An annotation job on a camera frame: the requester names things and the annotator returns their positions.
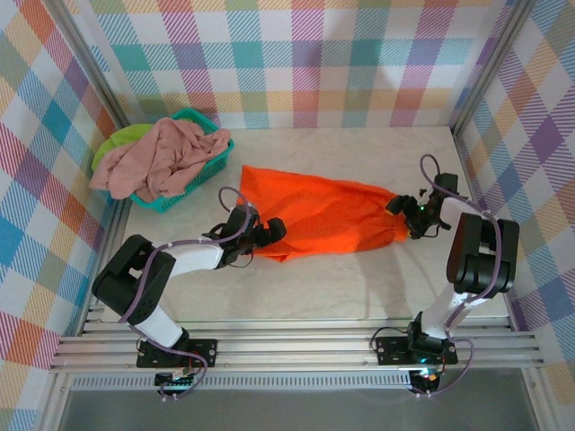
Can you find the aluminium rail frame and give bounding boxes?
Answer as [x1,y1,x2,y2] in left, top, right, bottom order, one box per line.
[49,313,545,374]

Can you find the aluminium corner post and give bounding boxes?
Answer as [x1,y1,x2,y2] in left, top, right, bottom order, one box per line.
[44,0,136,140]
[451,0,540,136]

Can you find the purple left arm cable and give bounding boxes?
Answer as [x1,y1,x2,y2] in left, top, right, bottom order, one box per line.
[119,187,253,401]

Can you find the teal plastic basket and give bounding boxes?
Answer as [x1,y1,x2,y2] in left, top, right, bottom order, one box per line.
[129,108,236,214]

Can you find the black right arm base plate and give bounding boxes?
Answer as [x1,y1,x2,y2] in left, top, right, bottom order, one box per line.
[375,335,459,365]

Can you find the slotted grey cable duct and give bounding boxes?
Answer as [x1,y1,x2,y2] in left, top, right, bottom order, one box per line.
[71,375,412,390]

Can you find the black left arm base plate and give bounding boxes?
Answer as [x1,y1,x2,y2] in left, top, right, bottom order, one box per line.
[136,339,219,370]

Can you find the orange shorts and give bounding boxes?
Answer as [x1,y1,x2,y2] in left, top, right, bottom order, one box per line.
[237,164,412,265]

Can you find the pink shorts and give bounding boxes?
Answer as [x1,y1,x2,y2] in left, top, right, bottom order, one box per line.
[88,117,233,201]

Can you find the lime green shorts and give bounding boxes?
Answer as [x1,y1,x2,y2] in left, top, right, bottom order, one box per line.
[92,125,149,172]

